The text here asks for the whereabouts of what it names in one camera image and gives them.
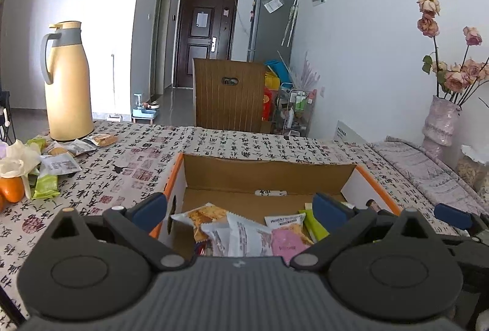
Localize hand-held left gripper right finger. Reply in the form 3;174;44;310
292;193;433;271

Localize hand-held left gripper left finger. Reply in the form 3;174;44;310
50;193;189;271

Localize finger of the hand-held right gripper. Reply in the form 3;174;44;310
433;203;489;257
366;199;400;216

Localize green snack packet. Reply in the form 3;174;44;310
303;209;330;243

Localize light pink snack packet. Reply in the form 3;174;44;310
271;228;311;265

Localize red cardboard box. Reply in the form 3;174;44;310
151;152;403;259

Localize pile of white snack packets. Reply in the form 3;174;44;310
170;203;307;258

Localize beige textured bag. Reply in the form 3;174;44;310
460;145;489;198

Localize pale grey patterned cloth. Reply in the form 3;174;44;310
372;136;489;217

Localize white board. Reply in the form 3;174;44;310
336;120;370;145

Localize clear brown cracker packet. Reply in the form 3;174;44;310
87;134;118;147

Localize pink ribbed vase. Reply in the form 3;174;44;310
422;95;461;156

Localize white grey print packet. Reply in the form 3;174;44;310
63;139;97;156
39;154;82;176

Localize blue pet water dispenser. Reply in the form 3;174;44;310
132;93;160;123

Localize orange cookie packet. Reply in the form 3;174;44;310
45;146;73;158

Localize red gift bag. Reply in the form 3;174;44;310
262;87;278;121

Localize brown wooden chair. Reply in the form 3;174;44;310
193;58;268;133

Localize white mop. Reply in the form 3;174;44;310
106;54;123;122

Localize dried pink roses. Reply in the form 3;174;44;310
416;0;489;108

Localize white plastic bag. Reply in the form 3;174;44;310
0;140;42;198

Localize dried lavender bunch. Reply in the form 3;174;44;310
292;51;321;91

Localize yellow thermos jug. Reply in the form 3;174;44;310
40;21;95;142

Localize blue plastic bag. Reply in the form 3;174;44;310
265;60;292;81

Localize dark brown entrance door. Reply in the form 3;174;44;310
174;0;239;89

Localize grey interior door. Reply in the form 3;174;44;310
151;0;171;98

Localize black folding chair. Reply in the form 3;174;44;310
0;86;17;144

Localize grey refrigerator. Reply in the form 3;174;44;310
246;0;299;64

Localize white folded umbrella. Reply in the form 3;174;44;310
281;0;299;47

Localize wire storage trolley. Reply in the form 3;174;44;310
274;83;318;138

